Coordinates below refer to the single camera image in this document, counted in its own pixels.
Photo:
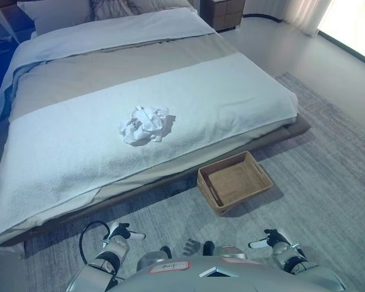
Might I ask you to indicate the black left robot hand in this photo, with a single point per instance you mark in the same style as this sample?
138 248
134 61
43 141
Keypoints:
123 231

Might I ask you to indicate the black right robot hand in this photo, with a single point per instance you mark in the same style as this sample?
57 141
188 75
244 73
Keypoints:
273 237

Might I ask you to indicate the white garment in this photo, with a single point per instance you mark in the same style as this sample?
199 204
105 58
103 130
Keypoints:
146 123

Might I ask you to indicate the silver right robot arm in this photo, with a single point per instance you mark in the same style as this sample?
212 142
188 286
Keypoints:
295 261

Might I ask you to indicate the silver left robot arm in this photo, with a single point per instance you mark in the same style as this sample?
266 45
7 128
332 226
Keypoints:
109 258

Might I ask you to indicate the brown wicker basket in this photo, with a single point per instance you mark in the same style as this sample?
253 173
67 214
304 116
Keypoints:
235 184

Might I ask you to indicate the white textured bed blanket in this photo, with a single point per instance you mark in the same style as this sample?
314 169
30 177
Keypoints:
109 152

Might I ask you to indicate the silver right robot leg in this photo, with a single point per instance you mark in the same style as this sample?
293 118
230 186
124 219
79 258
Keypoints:
225 250

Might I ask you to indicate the red-bordered white label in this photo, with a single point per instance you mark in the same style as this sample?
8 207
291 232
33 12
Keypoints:
169 266

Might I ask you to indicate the silver robot torso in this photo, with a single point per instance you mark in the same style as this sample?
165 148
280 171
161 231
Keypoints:
219 276

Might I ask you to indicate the grey striped rug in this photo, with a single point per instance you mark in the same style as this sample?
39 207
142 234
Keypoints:
316 170

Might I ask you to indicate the beige duvet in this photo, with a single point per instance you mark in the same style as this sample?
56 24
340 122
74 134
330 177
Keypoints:
109 70

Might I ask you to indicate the white folded top sheet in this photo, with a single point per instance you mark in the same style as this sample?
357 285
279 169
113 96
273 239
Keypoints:
115 33

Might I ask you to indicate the patterned grey pillow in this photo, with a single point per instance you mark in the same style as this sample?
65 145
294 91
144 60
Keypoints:
109 7

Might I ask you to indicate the sheer white curtain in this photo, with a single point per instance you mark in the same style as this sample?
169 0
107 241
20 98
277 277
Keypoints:
304 13

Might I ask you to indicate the white pillow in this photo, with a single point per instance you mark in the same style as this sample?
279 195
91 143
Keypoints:
54 13

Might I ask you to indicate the brown wooden nightstand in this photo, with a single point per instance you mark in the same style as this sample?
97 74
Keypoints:
222 13

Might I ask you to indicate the brown bed frame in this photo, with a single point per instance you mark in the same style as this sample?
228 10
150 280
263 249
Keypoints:
295 129

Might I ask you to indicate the white lit frame strip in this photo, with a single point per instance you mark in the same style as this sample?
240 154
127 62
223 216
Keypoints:
6 21

